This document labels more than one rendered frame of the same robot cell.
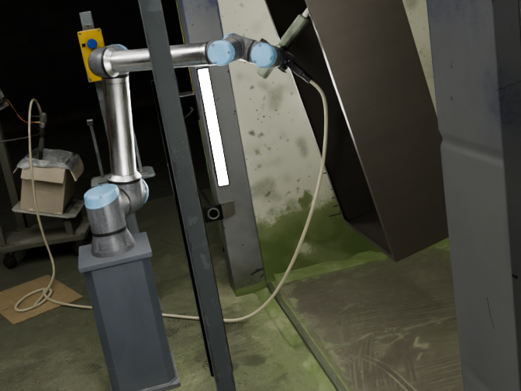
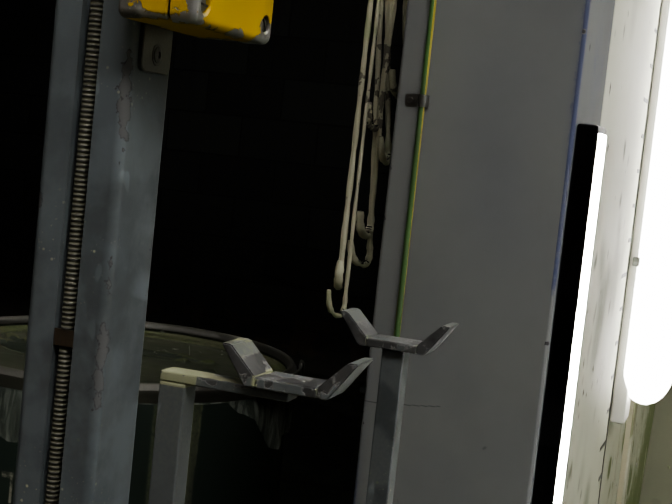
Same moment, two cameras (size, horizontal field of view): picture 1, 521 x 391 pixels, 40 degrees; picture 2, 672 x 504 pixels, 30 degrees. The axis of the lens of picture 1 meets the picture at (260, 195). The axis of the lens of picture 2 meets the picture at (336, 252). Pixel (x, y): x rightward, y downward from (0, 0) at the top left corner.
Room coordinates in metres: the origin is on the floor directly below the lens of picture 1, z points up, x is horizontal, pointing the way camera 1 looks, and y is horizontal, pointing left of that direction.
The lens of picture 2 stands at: (3.31, 1.38, 1.23)
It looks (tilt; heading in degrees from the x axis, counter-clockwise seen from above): 5 degrees down; 300
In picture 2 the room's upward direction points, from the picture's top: 6 degrees clockwise
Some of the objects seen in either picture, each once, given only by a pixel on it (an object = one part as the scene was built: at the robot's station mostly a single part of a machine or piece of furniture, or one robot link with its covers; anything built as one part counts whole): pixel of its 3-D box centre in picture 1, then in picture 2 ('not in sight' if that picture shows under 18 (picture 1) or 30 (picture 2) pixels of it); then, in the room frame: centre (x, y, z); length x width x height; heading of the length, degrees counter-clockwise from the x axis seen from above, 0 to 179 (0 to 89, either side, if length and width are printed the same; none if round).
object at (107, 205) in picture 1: (105, 207); not in sight; (2.98, 0.66, 0.83); 0.17 x 0.15 x 0.18; 157
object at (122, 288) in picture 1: (129, 316); not in sight; (2.97, 0.66, 0.32); 0.31 x 0.31 x 0.64; 11
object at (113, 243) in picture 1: (111, 238); not in sight; (2.97, 0.66, 0.69); 0.19 x 0.19 x 0.10
